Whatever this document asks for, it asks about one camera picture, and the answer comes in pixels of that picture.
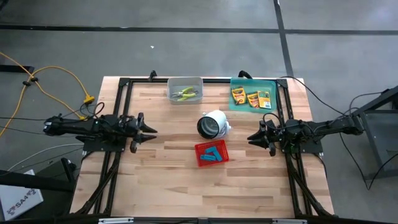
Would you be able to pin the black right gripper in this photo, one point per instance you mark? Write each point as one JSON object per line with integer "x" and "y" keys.
{"x": 275, "y": 135}

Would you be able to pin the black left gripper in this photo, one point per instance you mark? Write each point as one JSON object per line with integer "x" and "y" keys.
{"x": 136, "y": 130}

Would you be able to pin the crayola crayon box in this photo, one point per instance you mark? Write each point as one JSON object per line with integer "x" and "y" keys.
{"x": 238, "y": 95}
{"x": 252, "y": 100}
{"x": 264, "y": 99}

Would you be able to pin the blue eraser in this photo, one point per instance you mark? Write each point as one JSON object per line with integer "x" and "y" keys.
{"x": 207, "y": 157}
{"x": 211, "y": 150}
{"x": 218, "y": 155}

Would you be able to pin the red plastic basket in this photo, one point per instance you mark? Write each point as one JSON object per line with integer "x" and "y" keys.
{"x": 200, "y": 150}

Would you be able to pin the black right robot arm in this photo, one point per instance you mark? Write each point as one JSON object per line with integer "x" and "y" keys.
{"x": 329, "y": 124}

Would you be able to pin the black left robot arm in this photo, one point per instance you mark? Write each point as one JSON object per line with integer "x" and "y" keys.
{"x": 74, "y": 126}

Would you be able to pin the white mug black inside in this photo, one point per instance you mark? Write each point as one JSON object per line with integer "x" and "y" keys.
{"x": 217, "y": 122}

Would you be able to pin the teal plastic tray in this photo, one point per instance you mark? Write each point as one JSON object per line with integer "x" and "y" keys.
{"x": 248, "y": 83}

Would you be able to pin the grey plastic bin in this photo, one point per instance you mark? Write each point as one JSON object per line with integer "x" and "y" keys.
{"x": 186, "y": 81}

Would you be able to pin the black side table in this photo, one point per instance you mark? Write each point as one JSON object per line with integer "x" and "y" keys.
{"x": 373, "y": 102}

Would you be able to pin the black equipment stand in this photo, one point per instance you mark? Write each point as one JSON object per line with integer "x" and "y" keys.
{"x": 31, "y": 182}

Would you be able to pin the white cardboard box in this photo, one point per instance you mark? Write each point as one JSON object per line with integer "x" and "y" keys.
{"x": 18, "y": 199}

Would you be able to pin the black floor bar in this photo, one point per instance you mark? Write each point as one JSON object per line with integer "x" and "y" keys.
{"x": 15, "y": 68}

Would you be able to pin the black frame clamp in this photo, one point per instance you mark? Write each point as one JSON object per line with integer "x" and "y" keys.
{"x": 152, "y": 74}
{"x": 244, "y": 74}

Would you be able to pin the black aluminium table frame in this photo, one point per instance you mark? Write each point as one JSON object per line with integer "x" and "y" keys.
{"x": 214, "y": 81}

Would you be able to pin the silver metal bracket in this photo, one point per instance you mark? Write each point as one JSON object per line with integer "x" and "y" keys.
{"x": 115, "y": 221}
{"x": 289, "y": 221}

